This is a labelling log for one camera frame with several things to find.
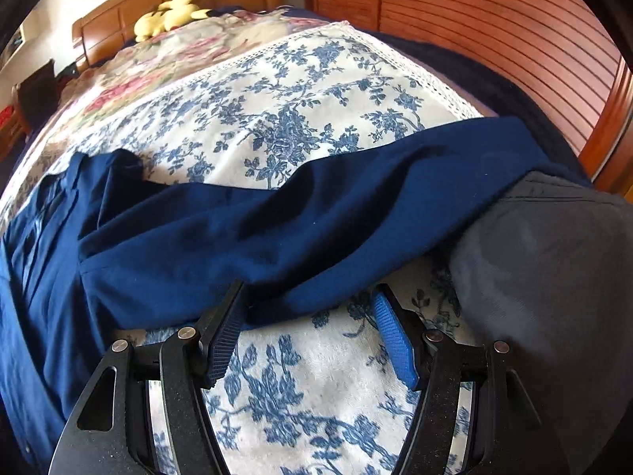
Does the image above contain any navy blue suit jacket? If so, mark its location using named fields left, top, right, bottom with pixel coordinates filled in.
left=1, top=117, right=587, bottom=472

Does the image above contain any dark grey garment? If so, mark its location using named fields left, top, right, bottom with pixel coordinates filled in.
left=449, top=172, right=632, bottom=474

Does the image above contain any blue floral white bedspread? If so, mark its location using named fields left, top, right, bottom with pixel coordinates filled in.
left=1, top=23, right=478, bottom=474

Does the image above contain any navy blue bed sheet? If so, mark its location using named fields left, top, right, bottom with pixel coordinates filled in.
left=370, top=31, right=589, bottom=181

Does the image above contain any dark wooden chair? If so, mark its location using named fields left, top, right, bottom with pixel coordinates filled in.
left=13, top=59, right=59, bottom=135

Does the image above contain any pink floral quilt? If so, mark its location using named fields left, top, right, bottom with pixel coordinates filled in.
left=29, top=8, right=328, bottom=140

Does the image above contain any wooden louvered wardrobe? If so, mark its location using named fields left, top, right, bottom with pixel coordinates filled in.
left=305, top=0, right=632, bottom=198

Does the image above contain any yellow plush toy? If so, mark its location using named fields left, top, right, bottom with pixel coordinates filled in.
left=133, top=0, right=210, bottom=43

